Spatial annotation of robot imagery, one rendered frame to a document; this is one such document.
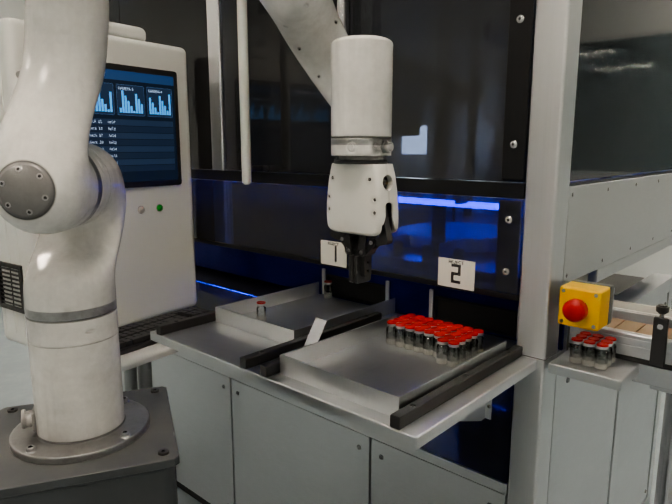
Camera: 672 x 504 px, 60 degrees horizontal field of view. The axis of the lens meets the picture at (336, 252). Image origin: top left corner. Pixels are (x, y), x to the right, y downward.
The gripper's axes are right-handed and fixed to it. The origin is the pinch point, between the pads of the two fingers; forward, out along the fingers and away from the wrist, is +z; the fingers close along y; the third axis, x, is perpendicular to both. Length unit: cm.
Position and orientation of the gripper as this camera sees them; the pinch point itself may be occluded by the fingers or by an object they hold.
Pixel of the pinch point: (360, 267)
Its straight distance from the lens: 83.6
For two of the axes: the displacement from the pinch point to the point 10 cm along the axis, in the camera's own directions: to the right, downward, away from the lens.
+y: -7.4, -1.2, 6.6
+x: -6.7, 1.3, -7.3
